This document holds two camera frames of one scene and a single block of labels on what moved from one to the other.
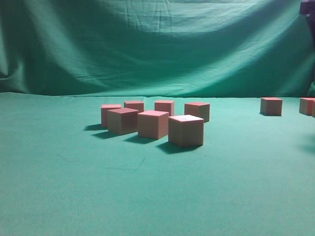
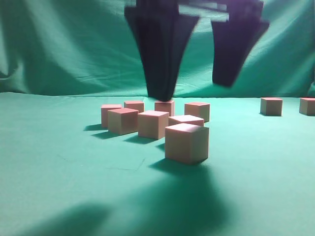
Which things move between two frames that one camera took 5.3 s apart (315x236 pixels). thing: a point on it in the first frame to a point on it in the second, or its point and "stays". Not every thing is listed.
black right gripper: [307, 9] to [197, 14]
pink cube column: [153, 124] stays
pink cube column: [122, 121] stays
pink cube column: [306, 105] to [187, 143]
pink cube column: [200, 109] stays
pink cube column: [104, 109] stays
